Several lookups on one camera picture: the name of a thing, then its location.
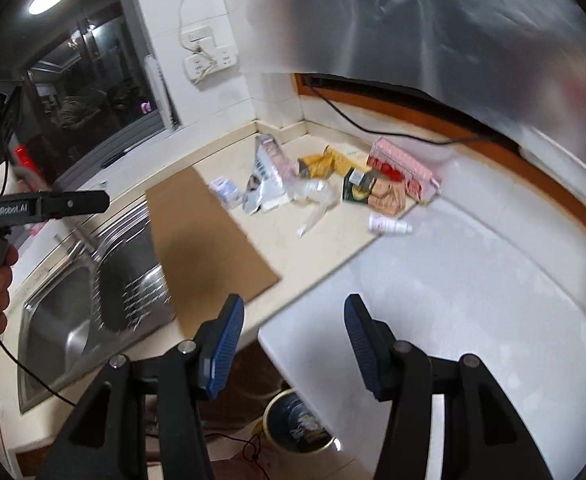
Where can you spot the silver foil packet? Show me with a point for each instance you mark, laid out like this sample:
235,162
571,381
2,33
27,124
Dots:
268,180

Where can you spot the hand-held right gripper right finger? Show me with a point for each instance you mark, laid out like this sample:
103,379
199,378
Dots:
360,345

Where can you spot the clear plastic bag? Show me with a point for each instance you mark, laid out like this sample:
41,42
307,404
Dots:
313,192

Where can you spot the dark wooden cabinet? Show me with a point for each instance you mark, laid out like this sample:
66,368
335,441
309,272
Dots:
253,370

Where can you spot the white wall socket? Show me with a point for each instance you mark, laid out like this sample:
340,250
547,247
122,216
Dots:
210,65

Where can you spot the steel sink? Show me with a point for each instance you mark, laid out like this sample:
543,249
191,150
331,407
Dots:
58,320

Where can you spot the small white bottle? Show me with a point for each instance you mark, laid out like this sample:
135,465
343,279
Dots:
388,223

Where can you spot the pink printed packet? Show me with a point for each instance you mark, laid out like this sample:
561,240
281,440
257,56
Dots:
37,228

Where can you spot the round trash bin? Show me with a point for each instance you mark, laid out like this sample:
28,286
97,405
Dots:
298,425

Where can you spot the small blue white box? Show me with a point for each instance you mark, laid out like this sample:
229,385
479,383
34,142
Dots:
224,190

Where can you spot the white wall switch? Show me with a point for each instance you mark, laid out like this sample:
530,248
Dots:
198,39

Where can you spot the pink cardboard box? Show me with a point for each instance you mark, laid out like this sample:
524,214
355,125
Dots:
403,165

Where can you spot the translucent plastic film sheet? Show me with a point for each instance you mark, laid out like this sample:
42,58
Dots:
423,20

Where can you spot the person's leg in pink pants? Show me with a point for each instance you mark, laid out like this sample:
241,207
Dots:
248,467

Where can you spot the orange wooden frame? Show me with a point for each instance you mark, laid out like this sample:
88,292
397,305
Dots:
408,105

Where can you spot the dark glass window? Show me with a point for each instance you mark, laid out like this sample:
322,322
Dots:
98,60

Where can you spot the dark green packet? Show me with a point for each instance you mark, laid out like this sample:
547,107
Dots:
358,187

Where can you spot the yellow packet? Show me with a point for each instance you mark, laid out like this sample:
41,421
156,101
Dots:
323,162

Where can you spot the steel faucet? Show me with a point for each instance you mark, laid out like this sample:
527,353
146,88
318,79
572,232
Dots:
75,245

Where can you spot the brown cardboard sheet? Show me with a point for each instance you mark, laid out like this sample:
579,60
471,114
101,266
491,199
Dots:
198,240

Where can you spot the white ribbed strip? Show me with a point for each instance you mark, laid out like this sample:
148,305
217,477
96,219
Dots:
162,92

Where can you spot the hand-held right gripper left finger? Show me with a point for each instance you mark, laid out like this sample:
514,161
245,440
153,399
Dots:
223,345

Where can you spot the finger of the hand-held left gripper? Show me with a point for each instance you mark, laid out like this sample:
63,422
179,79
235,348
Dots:
73,204

